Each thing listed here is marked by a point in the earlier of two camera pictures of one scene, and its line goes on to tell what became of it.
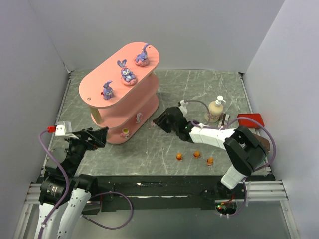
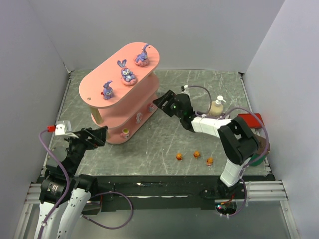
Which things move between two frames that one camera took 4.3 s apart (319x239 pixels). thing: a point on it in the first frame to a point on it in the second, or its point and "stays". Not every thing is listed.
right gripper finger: [164, 121] to [164, 102]
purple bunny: [141, 59] stays
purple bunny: [128, 78] stays
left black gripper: [87, 139] stays
